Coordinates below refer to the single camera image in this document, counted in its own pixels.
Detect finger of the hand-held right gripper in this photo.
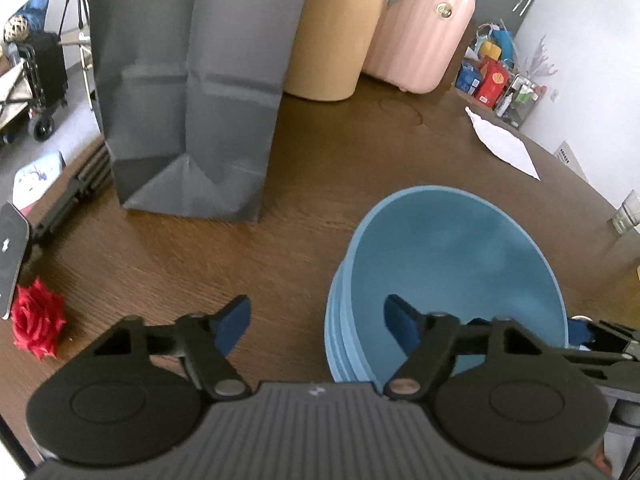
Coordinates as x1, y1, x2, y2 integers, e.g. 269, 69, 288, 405
565, 315, 640, 366

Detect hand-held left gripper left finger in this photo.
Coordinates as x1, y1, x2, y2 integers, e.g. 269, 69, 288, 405
85, 295, 253, 401

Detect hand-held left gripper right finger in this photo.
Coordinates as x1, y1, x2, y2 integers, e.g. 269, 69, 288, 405
382, 294, 556, 401

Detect small blue bowl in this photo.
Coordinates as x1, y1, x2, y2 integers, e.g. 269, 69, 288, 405
349, 186, 570, 386

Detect clear drinking glass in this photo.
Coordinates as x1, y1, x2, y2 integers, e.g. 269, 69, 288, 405
607, 192, 640, 236

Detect white printed card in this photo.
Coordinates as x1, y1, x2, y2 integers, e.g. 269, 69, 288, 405
554, 140, 591, 183

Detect red artificial rose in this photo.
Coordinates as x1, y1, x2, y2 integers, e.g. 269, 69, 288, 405
10, 277, 68, 362

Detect white paper napkin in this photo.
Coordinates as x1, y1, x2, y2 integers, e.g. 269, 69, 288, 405
465, 106, 542, 182

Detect black folded tripod legs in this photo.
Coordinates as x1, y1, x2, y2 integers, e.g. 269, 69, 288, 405
30, 140, 113, 248

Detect black flat holder plate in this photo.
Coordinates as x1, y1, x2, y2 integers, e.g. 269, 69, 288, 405
0, 201, 31, 321

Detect grey paper bag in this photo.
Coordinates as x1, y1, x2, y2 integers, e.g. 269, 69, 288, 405
90, 0, 317, 223

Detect white printed tin box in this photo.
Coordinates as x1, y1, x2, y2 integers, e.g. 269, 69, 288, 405
12, 151, 67, 211

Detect blue box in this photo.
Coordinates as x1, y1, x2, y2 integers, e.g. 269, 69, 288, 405
456, 62, 482, 93

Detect red box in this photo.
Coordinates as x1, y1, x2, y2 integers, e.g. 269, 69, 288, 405
475, 57, 511, 106

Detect white decorative branches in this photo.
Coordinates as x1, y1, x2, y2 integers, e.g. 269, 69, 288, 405
525, 35, 558, 78

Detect pink ribbed case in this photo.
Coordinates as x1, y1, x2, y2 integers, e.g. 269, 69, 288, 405
362, 0, 477, 95

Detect black trolley cart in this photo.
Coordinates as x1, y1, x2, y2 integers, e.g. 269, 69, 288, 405
17, 31, 69, 142

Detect woven helmet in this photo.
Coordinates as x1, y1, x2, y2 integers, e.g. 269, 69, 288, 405
4, 15, 32, 43

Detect blue fabric bag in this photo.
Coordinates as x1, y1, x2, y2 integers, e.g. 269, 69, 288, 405
17, 0, 52, 28

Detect metal wire rack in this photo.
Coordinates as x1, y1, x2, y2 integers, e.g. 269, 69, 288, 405
497, 74, 541, 128

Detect yellow jug with grey handle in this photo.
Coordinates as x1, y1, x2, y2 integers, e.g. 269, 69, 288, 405
282, 0, 426, 102

